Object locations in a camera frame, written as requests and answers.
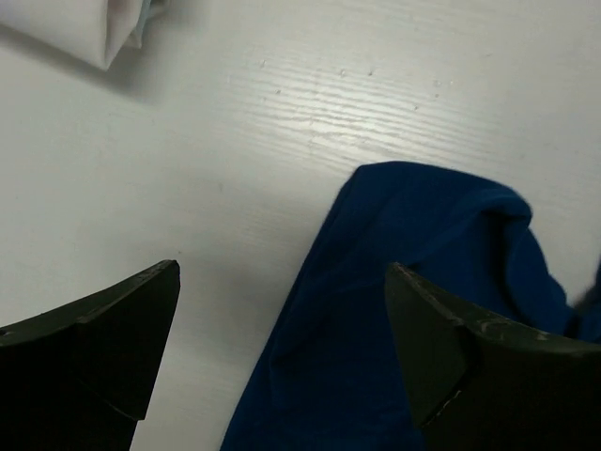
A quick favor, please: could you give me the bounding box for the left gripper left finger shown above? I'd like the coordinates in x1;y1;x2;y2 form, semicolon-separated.
1;260;180;450

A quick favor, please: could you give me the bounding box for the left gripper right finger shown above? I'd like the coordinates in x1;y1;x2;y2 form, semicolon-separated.
385;263;600;450

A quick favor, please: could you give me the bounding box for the blue t shirt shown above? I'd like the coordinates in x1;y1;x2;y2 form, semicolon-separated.
222;162;600;450

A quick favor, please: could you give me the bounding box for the folded white t shirt stack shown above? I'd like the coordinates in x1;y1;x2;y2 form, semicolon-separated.
1;0;170;70

